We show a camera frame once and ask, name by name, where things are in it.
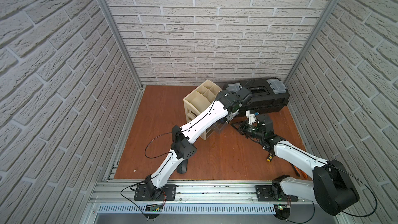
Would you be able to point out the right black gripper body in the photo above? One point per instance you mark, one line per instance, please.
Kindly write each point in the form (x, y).
(250, 130)

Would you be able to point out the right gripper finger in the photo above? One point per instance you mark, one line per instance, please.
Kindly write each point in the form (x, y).
(239, 128)
(238, 124)

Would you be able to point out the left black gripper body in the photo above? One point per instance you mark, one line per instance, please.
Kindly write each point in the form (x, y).
(231, 113)

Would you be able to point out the transparent grey top drawer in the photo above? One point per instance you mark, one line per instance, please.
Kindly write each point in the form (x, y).
(219, 125)

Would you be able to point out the beige drawer organizer cabinet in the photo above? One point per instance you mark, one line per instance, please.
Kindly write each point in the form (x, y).
(202, 110)

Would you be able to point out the black computer mouse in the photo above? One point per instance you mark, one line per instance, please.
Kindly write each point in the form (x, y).
(182, 167)

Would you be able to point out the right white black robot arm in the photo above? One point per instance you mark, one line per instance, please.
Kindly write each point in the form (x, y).
(329, 186)

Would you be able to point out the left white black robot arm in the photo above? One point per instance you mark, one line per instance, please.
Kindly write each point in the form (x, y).
(182, 149)

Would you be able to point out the yellow black screwdriver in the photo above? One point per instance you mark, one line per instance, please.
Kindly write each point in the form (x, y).
(270, 157)

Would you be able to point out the black plastic toolbox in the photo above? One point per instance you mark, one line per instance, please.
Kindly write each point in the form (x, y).
(269, 95)

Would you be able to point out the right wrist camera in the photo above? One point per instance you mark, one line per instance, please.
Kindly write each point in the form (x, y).
(252, 117)

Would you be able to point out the orange handled pliers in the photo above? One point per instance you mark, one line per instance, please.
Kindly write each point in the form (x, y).
(299, 172)

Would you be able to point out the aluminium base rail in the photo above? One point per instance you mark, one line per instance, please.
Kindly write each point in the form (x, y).
(195, 197)

